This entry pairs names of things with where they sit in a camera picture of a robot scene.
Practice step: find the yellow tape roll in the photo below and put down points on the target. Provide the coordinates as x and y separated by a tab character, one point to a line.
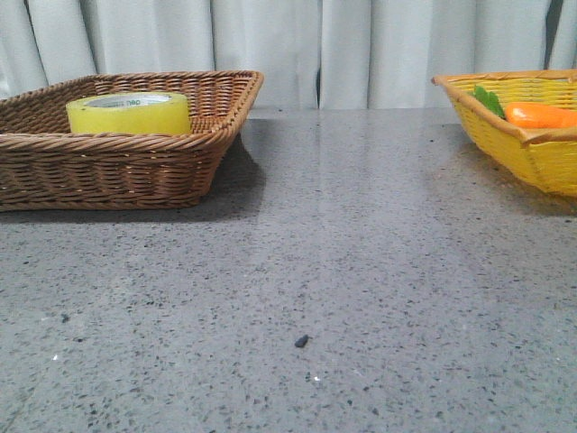
130	113

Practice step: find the small black debris piece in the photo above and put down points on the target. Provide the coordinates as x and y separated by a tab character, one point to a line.
302	341

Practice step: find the white curtain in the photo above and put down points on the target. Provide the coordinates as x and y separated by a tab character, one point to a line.
313	54

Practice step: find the brown wicker basket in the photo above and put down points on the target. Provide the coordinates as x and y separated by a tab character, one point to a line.
45	166

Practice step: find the orange toy carrot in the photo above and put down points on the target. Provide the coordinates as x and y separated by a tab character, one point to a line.
529	115

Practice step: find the yellow wicker basket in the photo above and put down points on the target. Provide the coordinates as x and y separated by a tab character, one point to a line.
543	158

